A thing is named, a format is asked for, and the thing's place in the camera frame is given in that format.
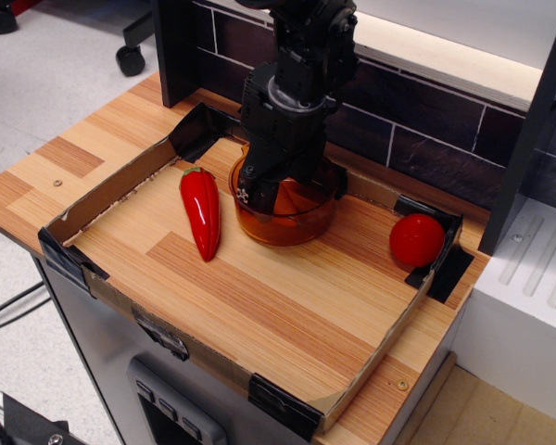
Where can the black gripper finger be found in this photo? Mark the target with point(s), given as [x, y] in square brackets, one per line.
[304, 164]
[263, 196]

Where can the black office chair base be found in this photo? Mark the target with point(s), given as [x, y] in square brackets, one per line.
[129, 57]

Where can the dark upright post right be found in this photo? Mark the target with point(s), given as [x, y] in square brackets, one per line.
[537, 130]

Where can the dark upright post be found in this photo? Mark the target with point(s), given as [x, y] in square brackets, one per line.
[537, 130]
[175, 33]

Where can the orange toy carrot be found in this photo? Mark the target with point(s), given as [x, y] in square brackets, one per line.
[285, 208]

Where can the black bracket with screw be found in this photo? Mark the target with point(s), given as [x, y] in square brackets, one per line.
[20, 424]

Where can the transparent orange plastic pot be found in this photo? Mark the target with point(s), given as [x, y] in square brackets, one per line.
[316, 201]

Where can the red toy chili pepper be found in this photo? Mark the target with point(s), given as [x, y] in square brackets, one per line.
[201, 201]

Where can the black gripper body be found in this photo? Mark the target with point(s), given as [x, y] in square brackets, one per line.
[278, 124]

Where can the dark upright post left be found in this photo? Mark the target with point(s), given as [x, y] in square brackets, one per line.
[175, 33]

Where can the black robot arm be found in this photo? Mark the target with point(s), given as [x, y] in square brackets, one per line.
[314, 45]

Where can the red toy tomato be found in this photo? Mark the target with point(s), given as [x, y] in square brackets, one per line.
[417, 239]

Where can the cardboard fence with black tape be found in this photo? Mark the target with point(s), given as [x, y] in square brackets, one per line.
[331, 341]

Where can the white toy sink drainboard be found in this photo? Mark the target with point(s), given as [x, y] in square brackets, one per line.
[507, 335]

